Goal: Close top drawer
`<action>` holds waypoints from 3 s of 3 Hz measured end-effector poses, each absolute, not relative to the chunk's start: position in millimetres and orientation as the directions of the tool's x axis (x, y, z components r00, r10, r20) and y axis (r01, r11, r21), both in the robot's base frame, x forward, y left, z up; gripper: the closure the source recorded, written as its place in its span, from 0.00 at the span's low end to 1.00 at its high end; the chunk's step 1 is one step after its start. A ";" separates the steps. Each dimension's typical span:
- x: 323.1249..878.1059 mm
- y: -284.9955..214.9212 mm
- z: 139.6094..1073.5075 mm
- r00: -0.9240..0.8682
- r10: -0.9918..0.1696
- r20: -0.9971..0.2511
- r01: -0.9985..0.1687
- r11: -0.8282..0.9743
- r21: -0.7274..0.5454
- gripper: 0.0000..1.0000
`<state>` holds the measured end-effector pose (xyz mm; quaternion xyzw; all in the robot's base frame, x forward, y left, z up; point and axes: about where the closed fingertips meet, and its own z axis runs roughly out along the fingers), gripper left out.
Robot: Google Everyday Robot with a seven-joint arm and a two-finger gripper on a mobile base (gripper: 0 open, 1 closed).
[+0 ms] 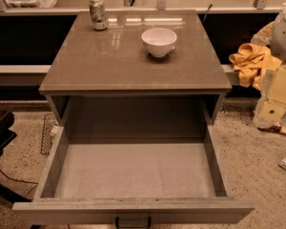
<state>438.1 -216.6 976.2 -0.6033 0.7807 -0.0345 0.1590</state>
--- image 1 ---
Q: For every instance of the crumpled snack wrapper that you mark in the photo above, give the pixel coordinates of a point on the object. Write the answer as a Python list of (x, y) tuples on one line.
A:
[(272, 127)]

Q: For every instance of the grey cabinet with glossy top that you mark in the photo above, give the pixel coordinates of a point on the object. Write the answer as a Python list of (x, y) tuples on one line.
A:
[(104, 87)]

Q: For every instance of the black chair base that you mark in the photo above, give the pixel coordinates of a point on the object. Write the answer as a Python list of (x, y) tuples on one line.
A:
[(6, 137)]

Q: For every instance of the wire mesh basket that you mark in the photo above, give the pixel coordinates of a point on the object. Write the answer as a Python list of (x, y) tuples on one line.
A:
[(50, 128)]

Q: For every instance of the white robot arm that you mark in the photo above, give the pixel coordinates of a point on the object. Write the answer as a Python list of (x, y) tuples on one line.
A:
[(278, 37)]

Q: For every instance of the white ceramic bowl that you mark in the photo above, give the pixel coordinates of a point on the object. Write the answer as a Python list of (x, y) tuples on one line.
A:
[(158, 41)]

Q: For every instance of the grey top drawer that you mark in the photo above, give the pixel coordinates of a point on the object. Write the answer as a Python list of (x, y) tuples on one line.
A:
[(170, 182)]

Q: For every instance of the covered gripper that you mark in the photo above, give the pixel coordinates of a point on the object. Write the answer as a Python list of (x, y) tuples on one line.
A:
[(284, 37)]

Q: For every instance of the yellow crumpled cloth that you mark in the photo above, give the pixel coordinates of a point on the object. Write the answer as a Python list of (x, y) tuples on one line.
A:
[(252, 62)]

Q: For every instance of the black drawer handle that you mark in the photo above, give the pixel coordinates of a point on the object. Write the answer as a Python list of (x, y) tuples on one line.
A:
[(133, 223)]

